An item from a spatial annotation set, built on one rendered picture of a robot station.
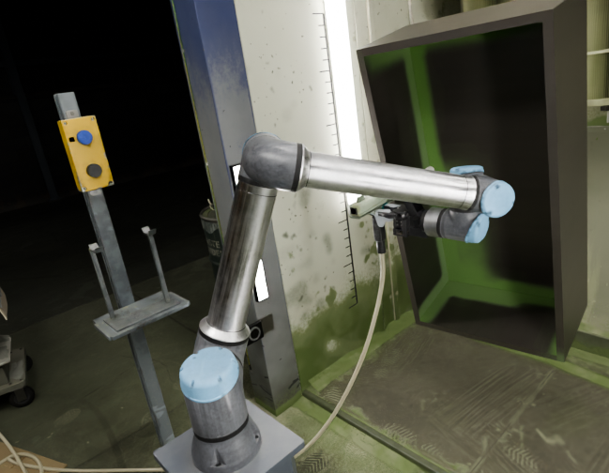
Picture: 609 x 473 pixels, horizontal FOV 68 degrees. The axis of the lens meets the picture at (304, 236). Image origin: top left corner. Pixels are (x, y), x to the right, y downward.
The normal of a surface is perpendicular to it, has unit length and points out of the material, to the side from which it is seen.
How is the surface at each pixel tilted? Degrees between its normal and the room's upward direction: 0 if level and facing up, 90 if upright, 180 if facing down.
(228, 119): 90
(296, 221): 90
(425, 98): 102
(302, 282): 90
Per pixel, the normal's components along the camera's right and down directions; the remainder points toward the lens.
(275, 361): 0.67, 0.14
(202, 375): -0.13, -0.91
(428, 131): -0.61, 0.51
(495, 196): 0.19, 0.31
